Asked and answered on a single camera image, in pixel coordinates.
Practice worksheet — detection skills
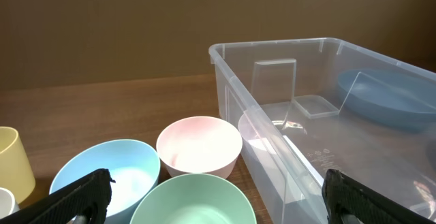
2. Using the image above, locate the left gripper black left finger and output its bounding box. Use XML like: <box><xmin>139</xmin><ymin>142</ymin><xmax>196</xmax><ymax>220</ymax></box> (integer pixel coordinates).
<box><xmin>1</xmin><ymin>168</ymin><xmax>114</xmax><ymax>224</ymax></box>

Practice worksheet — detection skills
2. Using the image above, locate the dark blue plate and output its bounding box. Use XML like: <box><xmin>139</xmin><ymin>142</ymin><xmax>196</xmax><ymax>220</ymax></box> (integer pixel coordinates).
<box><xmin>336</xmin><ymin>69</ymin><xmax>435</xmax><ymax>131</ymax></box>

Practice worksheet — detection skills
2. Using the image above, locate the mint green bowl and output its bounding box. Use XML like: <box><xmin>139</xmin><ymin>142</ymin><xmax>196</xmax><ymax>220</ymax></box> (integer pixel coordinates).
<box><xmin>130</xmin><ymin>174</ymin><xmax>257</xmax><ymax>224</ymax></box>

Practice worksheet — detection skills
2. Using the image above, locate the cream cup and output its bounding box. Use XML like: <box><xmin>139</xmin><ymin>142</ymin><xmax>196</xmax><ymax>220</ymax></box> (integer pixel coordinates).
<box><xmin>0</xmin><ymin>187</ymin><xmax>20</xmax><ymax>219</ymax></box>

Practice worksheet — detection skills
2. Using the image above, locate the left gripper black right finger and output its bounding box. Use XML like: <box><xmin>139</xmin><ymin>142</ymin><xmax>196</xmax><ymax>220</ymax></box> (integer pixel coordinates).
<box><xmin>322</xmin><ymin>169</ymin><xmax>432</xmax><ymax>224</ymax></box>

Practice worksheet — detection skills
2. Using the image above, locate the yellow cup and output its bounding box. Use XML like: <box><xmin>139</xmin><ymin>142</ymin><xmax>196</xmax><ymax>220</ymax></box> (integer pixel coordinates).
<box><xmin>1</xmin><ymin>127</ymin><xmax>35</xmax><ymax>204</ymax></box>

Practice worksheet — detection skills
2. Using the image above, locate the clear plastic storage bin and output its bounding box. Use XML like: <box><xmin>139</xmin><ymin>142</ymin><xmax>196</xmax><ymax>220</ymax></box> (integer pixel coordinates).
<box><xmin>208</xmin><ymin>37</ymin><xmax>435</xmax><ymax>223</ymax></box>

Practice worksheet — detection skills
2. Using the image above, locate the light blue bowl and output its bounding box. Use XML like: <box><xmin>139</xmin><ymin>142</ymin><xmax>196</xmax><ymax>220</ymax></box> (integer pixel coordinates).
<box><xmin>49</xmin><ymin>139</ymin><xmax>161</xmax><ymax>224</ymax></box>

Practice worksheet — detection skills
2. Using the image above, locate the white label in bin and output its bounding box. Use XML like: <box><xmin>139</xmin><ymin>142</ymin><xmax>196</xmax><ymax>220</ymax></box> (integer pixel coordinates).
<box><xmin>245</xmin><ymin>135</ymin><xmax>324</xmax><ymax>204</ymax></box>

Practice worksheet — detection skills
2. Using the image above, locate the pink bowl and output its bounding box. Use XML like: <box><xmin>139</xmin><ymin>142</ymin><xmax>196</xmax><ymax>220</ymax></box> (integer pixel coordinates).
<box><xmin>156</xmin><ymin>116</ymin><xmax>243</xmax><ymax>178</ymax></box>

